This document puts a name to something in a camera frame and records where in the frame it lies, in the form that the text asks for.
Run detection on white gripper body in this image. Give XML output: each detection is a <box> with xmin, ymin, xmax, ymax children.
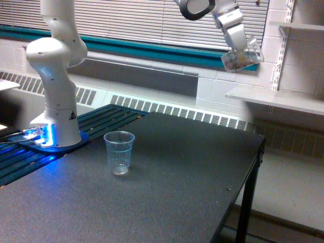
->
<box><xmin>213</xmin><ymin>9</ymin><xmax>244</xmax><ymax>29</ymax></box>

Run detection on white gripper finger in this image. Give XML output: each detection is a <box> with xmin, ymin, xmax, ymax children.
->
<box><xmin>225</xmin><ymin>24</ymin><xmax>247</xmax><ymax>51</ymax></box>

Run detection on clear plastic cup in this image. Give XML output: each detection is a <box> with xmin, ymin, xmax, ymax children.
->
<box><xmin>221</xmin><ymin>35</ymin><xmax>264</xmax><ymax>72</ymax></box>
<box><xmin>103</xmin><ymin>131</ymin><xmax>135</xmax><ymax>176</ymax></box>

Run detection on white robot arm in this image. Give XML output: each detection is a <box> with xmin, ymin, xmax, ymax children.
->
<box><xmin>24</xmin><ymin>1</ymin><xmax>250</xmax><ymax>148</ymax></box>

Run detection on colourful candy pieces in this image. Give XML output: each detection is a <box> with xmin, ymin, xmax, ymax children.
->
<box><xmin>221</xmin><ymin>51</ymin><xmax>260</xmax><ymax>72</ymax></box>

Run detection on white window blinds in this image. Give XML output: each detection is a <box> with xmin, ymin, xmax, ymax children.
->
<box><xmin>1</xmin><ymin>1</ymin><xmax>269</xmax><ymax>51</ymax></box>

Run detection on clear plastic cup on table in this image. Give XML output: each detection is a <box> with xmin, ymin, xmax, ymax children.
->
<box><xmin>103</xmin><ymin>131</ymin><xmax>135</xmax><ymax>176</ymax></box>

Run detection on white radiator vent cover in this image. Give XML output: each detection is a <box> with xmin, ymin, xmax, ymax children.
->
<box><xmin>0</xmin><ymin>70</ymin><xmax>256</xmax><ymax>132</ymax></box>

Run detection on black table leg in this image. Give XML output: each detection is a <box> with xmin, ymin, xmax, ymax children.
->
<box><xmin>235</xmin><ymin>139</ymin><xmax>266</xmax><ymax>242</ymax></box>

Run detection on white shelf bracket rail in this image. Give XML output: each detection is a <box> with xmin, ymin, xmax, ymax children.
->
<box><xmin>271</xmin><ymin>0</ymin><xmax>295</xmax><ymax>91</ymax></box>

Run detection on white upper wall shelf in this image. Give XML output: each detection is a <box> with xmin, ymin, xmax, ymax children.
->
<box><xmin>269</xmin><ymin>21</ymin><xmax>324</xmax><ymax>31</ymax></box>

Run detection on white wall shelf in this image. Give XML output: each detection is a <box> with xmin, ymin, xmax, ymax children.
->
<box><xmin>225</xmin><ymin>86</ymin><xmax>323</xmax><ymax>115</ymax></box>
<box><xmin>269</xmin><ymin>21</ymin><xmax>324</xmax><ymax>31</ymax></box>

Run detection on white lower wall shelf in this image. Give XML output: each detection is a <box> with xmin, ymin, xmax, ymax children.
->
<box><xmin>225</xmin><ymin>86</ymin><xmax>323</xmax><ymax>115</ymax></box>

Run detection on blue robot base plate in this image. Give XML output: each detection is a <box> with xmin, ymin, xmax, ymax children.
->
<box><xmin>8</xmin><ymin>132</ymin><xmax>89</xmax><ymax>153</ymax></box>

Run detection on black cable at base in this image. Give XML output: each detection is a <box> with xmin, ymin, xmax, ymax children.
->
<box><xmin>0</xmin><ymin>130</ymin><xmax>28</xmax><ymax>145</ymax></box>

